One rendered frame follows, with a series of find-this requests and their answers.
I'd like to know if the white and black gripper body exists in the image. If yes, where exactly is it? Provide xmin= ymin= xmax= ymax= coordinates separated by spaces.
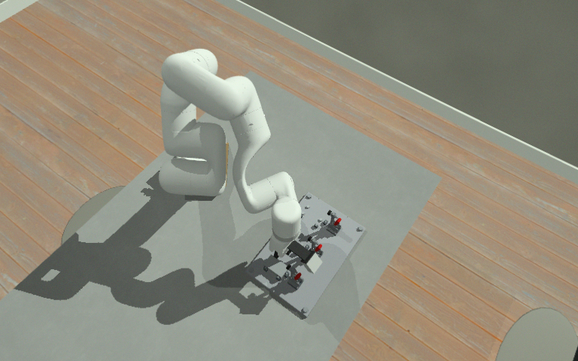
xmin=269 ymin=226 xmax=301 ymax=258

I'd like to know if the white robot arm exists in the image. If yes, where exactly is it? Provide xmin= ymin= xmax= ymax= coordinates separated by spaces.
xmin=159 ymin=49 xmax=322 ymax=274

